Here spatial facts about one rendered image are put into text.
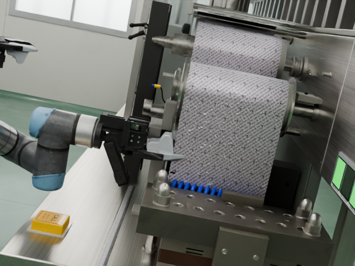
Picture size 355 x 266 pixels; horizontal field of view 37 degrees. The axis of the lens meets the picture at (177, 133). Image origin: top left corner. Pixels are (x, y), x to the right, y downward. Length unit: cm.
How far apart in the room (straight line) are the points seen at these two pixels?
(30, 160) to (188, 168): 37
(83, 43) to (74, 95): 69
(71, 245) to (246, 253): 37
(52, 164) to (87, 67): 570
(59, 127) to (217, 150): 37
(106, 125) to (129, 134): 6
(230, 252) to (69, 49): 602
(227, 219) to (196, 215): 7
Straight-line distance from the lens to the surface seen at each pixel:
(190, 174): 127
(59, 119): 125
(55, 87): 708
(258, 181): 129
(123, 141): 123
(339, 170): 106
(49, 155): 127
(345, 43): 124
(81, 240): 121
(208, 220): 110
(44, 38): 705
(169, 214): 110
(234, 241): 110
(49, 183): 129
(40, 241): 119
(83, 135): 124
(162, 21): 156
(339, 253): 154
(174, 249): 114
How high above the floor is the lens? 141
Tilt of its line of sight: 12 degrees down
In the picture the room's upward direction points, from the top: 11 degrees clockwise
